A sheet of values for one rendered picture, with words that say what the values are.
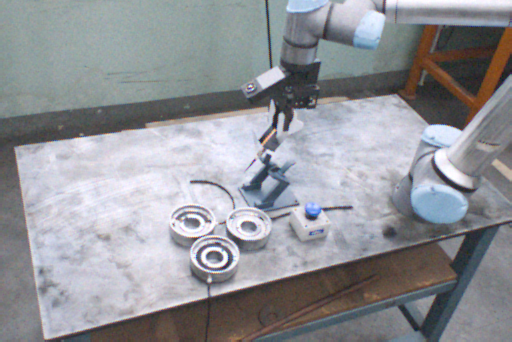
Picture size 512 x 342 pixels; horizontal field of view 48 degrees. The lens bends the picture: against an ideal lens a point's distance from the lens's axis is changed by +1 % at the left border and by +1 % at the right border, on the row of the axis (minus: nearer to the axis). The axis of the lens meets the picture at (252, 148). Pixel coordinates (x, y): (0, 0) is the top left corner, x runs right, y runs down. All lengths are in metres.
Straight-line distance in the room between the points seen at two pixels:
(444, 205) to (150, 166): 0.73
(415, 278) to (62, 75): 1.85
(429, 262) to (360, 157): 0.38
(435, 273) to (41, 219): 1.08
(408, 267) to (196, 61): 1.65
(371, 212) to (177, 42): 1.66
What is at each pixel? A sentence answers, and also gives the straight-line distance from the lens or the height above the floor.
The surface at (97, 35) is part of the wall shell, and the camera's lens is 2.78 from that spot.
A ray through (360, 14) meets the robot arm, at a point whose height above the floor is 1.33.
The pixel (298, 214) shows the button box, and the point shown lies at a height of 0.85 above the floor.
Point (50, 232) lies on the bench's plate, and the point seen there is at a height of 0.80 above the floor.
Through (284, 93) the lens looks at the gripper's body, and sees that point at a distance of 1.25.
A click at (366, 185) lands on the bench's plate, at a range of 1.58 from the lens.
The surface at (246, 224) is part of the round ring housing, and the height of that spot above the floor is 0.82.
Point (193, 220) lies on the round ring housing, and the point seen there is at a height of 0.82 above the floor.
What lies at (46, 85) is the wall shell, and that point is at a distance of 2.87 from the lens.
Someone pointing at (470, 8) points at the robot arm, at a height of 1.35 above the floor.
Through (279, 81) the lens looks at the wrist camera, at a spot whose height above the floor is 1.16.
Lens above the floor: 1.78
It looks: 37 degrees down
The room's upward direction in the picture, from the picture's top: 9 degrees clockwise
